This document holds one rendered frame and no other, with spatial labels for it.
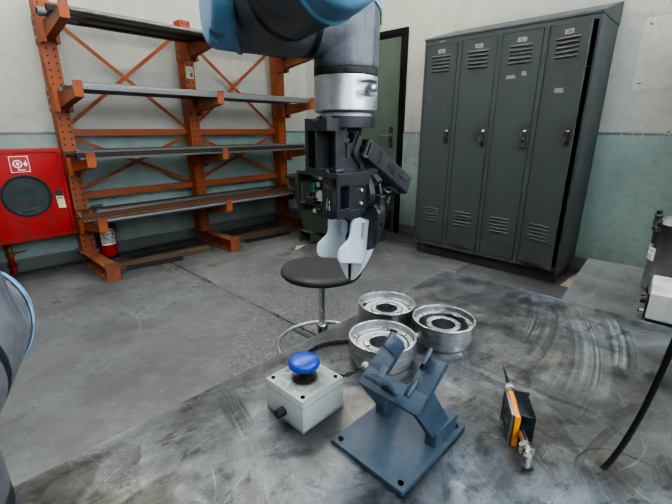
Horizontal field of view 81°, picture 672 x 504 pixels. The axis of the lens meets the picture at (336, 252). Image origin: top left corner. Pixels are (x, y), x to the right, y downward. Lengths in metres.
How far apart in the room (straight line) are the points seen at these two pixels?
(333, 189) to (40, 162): 3.54
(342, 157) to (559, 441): 0.42
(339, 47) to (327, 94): 0.05
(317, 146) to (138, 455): 0.40
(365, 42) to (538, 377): 0.51
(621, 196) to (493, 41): 1.53
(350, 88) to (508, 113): 2.99
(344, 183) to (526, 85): 2.99
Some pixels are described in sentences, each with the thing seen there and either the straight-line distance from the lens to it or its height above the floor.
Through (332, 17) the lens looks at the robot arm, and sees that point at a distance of 0.32.
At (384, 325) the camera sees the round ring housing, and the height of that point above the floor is 0.83.
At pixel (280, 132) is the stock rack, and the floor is 1.11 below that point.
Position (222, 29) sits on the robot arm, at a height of 1.23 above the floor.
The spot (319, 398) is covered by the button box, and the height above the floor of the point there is 0.84.
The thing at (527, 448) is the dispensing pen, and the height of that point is 0.83.
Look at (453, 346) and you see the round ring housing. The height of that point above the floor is 0.82.
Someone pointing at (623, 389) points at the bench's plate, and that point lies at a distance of 0.70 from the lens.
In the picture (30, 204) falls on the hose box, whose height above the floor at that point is 0.58.
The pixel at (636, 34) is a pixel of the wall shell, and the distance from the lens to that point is 3.79.
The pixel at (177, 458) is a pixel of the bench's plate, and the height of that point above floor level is 0.80.
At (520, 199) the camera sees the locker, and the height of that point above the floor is 0.62.
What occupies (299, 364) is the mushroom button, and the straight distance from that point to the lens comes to 0.50.
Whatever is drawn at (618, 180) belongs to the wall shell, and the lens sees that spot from 3.73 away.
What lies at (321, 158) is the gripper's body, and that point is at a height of 1.11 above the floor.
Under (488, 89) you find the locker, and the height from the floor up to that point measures 1.44.
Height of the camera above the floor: 1.15
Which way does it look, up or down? 17 degrees down
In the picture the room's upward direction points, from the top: straight up
